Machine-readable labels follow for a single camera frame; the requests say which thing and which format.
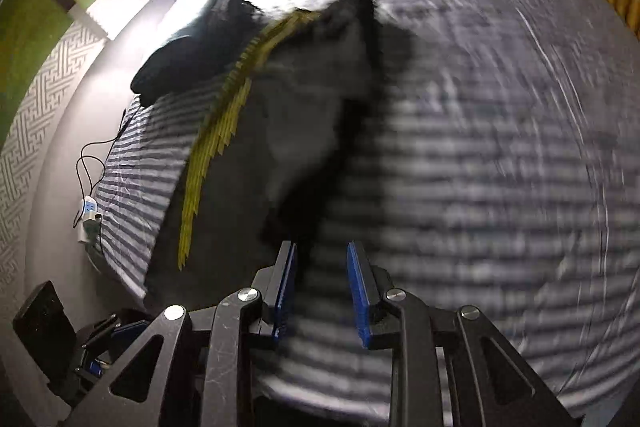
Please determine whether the folded dark green cloth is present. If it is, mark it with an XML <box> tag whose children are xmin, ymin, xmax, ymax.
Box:
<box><xmin>162</xmin><ymin>0</ymin><xmax>238</xmax><ymax>50</ymax></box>

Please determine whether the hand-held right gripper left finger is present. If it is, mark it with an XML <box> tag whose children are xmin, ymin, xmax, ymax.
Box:
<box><xmin>65</xmin><ymin>241</ymin><xmax>299</xmax><ymax>427</ymax></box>

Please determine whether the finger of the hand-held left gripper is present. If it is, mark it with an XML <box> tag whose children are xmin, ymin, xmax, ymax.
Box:
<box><xmin>80</xmin><ymin>313</ymin><xmax>153</xmax><ymax>350</ymax></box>
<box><xmin>75</xmin><ymin>349</ymin><xmax>118</xmax><ymax>380</ymax></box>

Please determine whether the black garment with yellow stripe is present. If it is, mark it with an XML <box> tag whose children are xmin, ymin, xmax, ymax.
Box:
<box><xmin>144</xmin><ymin>0</ymin><xmax>381</xmax><ymax>308</ymax></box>

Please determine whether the striped bed sheet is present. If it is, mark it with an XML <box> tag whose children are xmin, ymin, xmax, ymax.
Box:
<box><xmin>87</xmin><ymin>0</ymin><xmax>628</xmax><ymax>427</ymax></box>

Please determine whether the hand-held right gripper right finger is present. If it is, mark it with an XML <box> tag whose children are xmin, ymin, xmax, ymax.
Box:
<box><xmin>346</xmin><ymin>241</ymin><xmax>581</xmax><ymax>427</ymax></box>

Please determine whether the black cable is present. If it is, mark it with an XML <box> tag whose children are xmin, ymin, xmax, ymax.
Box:
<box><xmin>74</xmin><ymin>107</ymin><xmax>132</xmax><ymax>228</ymax></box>

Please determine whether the white charger plug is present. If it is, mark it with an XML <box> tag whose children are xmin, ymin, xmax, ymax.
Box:
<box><xmin>76</xmin><ymin>214</ymin><xmax>104</xmax><ymax>244</ymax></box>

